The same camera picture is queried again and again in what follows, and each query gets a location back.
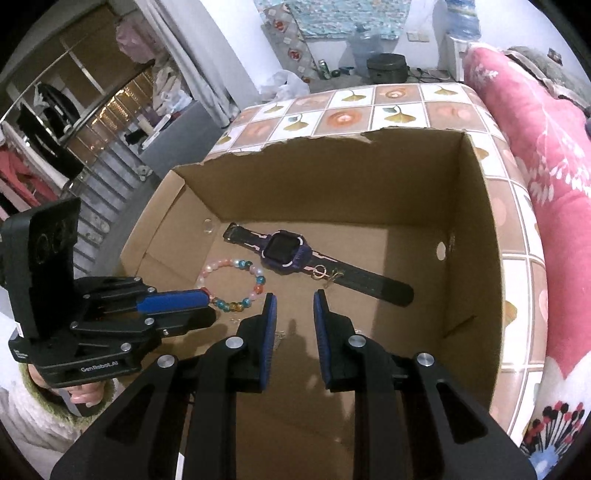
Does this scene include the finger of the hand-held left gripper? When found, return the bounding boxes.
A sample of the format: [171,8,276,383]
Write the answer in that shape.
[80,276,213,315]
[68,307,219,345]

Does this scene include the grey flat panel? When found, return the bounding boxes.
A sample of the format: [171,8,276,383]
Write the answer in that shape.
[140,99,219,179]

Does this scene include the purple smart watch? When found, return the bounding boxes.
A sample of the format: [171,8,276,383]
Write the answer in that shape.
[223,223,415,309]

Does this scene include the red hanging garment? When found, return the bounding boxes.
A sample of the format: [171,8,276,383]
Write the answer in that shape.
[0,148,43,209]

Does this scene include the teal patterned cloth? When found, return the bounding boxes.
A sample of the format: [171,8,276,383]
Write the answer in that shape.
[254,0,410,41]

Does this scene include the open wardrobe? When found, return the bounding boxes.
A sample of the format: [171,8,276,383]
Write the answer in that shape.
[0,9,155,206]

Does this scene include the white plastic bag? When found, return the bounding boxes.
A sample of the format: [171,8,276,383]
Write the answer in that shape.
[260,69,311,101]

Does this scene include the colourful bead bracelet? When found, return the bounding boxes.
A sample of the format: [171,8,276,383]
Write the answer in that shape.
[196,258,269,315]

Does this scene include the person's left forearm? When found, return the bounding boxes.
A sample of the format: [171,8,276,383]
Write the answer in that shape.
[0,314,117,462]

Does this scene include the black hanging garment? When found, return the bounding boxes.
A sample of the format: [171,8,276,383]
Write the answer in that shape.
[17,83,75,172]

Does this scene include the person's left hand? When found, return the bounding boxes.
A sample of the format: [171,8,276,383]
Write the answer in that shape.
[65,379,105,419]

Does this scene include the white curtain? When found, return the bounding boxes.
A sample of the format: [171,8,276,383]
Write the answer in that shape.
[139,0,242,129]

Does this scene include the pink floral blanket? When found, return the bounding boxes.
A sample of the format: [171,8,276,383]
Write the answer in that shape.
[463,43,591,468]

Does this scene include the pink hanging garment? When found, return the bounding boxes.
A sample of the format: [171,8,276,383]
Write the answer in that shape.
[115,14,158,62]

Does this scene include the blue water bottle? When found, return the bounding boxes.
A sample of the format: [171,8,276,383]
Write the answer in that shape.
[445,0,482,37]

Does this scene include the dark rice cooker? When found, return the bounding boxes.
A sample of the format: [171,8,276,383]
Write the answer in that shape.
[366,53,410,85]

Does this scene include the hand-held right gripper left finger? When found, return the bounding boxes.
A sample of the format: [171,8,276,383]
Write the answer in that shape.
[50,292,279,480]

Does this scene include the brown cardboard box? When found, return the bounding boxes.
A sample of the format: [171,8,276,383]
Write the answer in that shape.
[112,128,505,480]

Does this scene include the small gold earring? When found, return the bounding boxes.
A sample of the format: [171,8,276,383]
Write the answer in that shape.
[310,267,345,288]

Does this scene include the clear water jug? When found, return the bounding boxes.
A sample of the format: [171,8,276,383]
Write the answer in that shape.
[348,28,385,71]

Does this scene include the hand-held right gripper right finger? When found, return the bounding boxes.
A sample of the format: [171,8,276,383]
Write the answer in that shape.
[312,288,537,480]

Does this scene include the white water dispenser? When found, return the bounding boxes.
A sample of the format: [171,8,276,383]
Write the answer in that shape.
[445,33,472,85]

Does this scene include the grey floral cloth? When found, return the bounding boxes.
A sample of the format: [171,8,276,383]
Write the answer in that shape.
[261,11,320,80]

